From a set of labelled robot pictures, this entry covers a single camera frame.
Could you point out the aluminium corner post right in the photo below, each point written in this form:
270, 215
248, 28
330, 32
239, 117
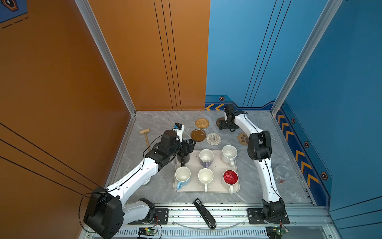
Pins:
314, 38

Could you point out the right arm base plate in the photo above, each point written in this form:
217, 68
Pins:
256, 217

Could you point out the white woven round coaster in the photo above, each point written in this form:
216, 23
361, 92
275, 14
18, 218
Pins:
213, 139

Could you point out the aluminium corner post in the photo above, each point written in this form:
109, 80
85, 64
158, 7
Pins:
314, 38
100, 41

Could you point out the beige serving tray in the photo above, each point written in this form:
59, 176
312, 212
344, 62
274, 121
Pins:
218, 168

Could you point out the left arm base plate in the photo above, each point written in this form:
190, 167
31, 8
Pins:
161, 215

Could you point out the dark brown round wooden coaster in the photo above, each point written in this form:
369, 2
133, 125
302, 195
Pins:
219, 120

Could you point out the small wooden mallet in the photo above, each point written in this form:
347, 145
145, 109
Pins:
145, 132

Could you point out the red mug white handle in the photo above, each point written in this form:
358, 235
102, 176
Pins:
229, 180

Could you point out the clear glass cup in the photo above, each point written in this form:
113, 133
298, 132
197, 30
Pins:
281, 174

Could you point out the light blue mug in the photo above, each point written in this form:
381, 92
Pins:
183, 177

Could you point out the aluminium front rail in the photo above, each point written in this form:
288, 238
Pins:
232, 214

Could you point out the white mug front middle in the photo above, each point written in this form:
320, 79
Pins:
205, 177

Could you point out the aluminium corner post left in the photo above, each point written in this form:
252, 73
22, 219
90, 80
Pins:
100, 41

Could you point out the purple mug white inside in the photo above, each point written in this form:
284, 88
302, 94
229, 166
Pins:
206, 157

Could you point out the woven rattan round coaster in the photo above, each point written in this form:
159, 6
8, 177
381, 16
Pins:
202, 123

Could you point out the black mug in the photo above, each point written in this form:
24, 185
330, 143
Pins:
183, 158

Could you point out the cork paw print coaster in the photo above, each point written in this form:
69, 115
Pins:
243, 139

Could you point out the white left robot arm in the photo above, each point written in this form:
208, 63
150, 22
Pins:
107, 210

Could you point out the circuit board right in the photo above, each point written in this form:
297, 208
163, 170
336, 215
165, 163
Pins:
276, 233

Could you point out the glossy brown round coaster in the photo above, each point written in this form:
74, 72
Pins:
198, 135

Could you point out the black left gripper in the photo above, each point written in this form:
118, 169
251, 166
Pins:
190, 147

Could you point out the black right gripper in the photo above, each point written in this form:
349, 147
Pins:
224, 126

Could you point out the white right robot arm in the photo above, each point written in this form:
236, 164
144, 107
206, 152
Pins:
259, 149

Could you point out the white mug back right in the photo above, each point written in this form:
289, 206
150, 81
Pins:
229, 154

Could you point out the black handheld scanner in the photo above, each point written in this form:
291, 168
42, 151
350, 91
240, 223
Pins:
205, 214

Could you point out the green circuit board left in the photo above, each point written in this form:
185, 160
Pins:
147, 233

